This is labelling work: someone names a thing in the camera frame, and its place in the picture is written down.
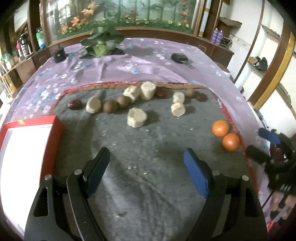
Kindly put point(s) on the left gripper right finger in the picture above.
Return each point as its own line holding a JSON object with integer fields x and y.
{"x": 244, "y": 219}

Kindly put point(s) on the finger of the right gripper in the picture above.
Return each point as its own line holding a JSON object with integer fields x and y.
{"x": 257, "y": 155}
{"x": 273, "y": 138}

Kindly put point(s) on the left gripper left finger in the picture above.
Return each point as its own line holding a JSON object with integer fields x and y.
{"x": 47, "y": 218}

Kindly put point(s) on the orange tangerine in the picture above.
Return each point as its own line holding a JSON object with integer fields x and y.
{"x": 230, "y": 142}
{"x": 220, "y": 128}

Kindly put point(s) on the red white box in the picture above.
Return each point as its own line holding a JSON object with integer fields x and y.
{"x": 28, "y": 153}

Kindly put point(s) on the dark red jujube right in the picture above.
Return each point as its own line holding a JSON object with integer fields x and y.
{"x": 201, "y": 97}

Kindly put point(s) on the dark red jujube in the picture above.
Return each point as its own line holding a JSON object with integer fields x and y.
{"x": 201, "y": 97}
{"x": 160, "y": 92}
{"x": 75, "y": 104}

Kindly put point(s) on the grey felt mat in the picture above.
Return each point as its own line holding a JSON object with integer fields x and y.
{"x": 146, "y": 192}

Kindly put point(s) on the white chunk small lower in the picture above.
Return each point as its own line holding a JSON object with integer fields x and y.
{"x": 178, "y": 109}

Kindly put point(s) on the white chunk small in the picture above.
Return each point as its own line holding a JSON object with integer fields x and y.
{"x": 178, "y": 109}
{"x": 178, "y": 97}

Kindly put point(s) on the small brown round fruit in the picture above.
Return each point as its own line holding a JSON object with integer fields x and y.
{"x": 190, "y": 93}

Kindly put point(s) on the white chunk small upper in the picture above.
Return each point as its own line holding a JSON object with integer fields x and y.
{"x": 178, "y": 97}

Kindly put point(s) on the dark red jujube left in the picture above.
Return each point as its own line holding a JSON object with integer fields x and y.
{"x": 75, "y": 104}

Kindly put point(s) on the dark red jujube middle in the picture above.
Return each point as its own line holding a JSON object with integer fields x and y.
{"x": 160, "y": 92}

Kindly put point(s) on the white sugarcane chunk left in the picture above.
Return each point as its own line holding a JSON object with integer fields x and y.
{"x": 93, "y": 105}

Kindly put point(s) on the purple bottle left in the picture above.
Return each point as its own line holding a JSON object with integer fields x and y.
{"x": 214, "y": 36}

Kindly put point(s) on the purple bottle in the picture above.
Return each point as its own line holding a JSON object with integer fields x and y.
{"x": 219, "y": 38}
{"x": 214, "y": 36}

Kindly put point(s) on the purple bottle right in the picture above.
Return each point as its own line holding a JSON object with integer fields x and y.
{"x": 219, "y": 38}

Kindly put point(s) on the brown round fruit large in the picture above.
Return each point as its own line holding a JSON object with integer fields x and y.
{"x": 110, "y": 106}

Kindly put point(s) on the white chunk front large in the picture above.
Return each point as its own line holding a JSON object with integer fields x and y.
{"x": 136, "y": 118}

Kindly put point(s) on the black tape measure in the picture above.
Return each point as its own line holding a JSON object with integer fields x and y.
{"x": 181, "y": 58}

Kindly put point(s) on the white chunk tall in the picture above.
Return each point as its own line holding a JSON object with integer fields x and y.
{"x": 147, "y": 90}

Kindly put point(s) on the white chunk tilted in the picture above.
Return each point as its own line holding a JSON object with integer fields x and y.
{"x": 133, "y": 92}

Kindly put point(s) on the purple floral tablecloth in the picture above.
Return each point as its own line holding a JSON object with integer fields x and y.
{"x": 144, "y": 60}

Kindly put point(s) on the black cylinder device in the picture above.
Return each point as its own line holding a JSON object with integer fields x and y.
{"x": 59, "y": 55}

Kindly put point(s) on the black thermos flask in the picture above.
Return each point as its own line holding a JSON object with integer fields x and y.
{"x": 25, "y": 44}

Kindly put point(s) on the green bok choy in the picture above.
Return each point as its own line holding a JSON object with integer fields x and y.
{"x": 102, "y": 41}

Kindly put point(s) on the green white bottle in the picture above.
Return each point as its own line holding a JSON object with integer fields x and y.
{"x": 40, "y": 38}

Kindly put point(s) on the flower painted glass panel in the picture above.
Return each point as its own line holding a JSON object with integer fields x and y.
{"x": 63, "y": 19}

